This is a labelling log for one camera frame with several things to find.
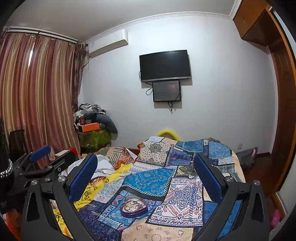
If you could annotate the striped pillow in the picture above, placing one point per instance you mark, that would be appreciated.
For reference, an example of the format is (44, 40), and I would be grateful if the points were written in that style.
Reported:
(117, 155)

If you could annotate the brown wooden door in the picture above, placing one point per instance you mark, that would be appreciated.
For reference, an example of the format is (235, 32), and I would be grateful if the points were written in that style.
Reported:
(284, 142)

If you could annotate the yellow cloth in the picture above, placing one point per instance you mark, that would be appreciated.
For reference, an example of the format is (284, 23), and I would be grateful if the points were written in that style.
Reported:
(88, 195)

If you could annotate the dark bag on floor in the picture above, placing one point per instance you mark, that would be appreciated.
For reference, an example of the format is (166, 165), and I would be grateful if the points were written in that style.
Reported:
(247, 158)

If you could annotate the orange box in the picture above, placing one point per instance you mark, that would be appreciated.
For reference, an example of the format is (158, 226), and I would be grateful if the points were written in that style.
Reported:
(89, 127)

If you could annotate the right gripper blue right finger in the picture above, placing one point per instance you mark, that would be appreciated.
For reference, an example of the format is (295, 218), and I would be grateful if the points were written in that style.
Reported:
(211, 184)

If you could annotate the pile of clothes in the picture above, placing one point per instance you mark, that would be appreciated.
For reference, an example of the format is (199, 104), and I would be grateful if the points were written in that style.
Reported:
(95, 114)

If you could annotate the brown wooden wardrobe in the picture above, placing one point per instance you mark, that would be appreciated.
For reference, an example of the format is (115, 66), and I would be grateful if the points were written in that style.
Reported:
(255, 24)

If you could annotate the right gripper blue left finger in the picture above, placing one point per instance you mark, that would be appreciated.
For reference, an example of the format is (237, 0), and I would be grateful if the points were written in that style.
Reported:
(80, 176)

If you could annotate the purple heart-shaped jewelry box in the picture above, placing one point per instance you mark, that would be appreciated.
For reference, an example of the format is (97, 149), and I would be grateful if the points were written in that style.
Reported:
(133, 206)

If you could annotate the white cloth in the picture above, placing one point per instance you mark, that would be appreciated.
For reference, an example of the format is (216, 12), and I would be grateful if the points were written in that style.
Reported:
(103, 169)

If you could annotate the striped brown curtain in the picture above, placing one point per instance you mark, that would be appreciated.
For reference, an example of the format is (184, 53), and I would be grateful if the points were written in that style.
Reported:
(40, 83)

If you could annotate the red white box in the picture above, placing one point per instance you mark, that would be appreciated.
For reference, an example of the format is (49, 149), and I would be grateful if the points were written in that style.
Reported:
(65, 151)

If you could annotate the small black wall monitor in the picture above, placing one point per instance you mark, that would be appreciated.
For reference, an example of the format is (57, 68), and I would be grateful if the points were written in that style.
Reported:
(166, 91)

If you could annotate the large black wall television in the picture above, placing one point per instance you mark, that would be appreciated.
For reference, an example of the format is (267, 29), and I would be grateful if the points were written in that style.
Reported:
(166, 65)

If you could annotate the green patterned cover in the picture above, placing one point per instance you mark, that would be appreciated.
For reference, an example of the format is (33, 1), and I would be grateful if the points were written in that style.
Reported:
(94, 139)

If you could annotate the white wall air conditioner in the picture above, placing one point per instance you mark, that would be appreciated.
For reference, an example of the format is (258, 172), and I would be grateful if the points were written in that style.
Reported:
(108, 43)

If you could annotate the blue patchwork bedspread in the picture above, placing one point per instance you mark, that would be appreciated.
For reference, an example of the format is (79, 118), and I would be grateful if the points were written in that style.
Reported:
(162, 175)

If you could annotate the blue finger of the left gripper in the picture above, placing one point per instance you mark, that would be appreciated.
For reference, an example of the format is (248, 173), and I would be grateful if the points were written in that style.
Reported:
(40, 153)

